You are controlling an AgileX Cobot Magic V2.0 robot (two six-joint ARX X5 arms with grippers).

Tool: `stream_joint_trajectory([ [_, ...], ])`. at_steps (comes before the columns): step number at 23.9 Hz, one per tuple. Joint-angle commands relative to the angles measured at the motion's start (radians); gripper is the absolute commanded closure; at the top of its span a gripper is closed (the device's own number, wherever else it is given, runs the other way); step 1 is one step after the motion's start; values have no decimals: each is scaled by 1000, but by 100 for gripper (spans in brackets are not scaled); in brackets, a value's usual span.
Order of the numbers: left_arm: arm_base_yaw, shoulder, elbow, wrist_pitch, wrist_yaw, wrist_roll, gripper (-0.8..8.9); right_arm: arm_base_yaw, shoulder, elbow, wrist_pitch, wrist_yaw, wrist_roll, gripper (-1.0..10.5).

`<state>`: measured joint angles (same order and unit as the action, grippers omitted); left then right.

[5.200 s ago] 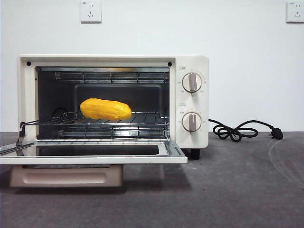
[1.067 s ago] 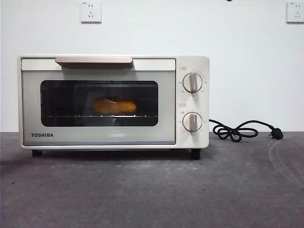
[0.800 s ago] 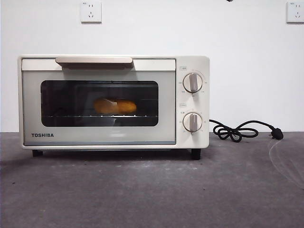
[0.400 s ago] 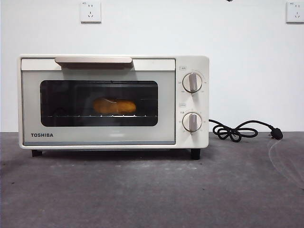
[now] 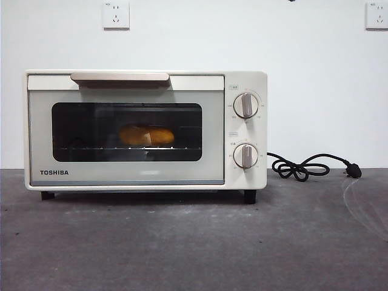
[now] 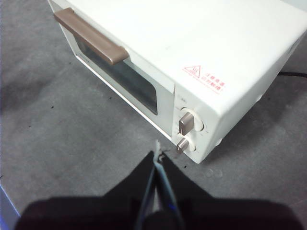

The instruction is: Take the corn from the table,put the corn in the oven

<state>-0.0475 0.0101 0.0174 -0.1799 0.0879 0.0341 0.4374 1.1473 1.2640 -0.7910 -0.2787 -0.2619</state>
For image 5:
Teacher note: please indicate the yellow corn cob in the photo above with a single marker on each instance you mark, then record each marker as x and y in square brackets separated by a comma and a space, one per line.
[162, 135]

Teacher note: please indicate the cream oven knob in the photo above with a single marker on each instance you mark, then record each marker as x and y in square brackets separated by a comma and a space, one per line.
[246, 105]
[245, 156]

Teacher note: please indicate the cream Toshiba toaster oven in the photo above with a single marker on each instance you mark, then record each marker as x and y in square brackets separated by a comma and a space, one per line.
[247, 82]

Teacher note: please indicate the white wall socket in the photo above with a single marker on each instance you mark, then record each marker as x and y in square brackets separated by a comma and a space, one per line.
[377, 15]
[116, 15]

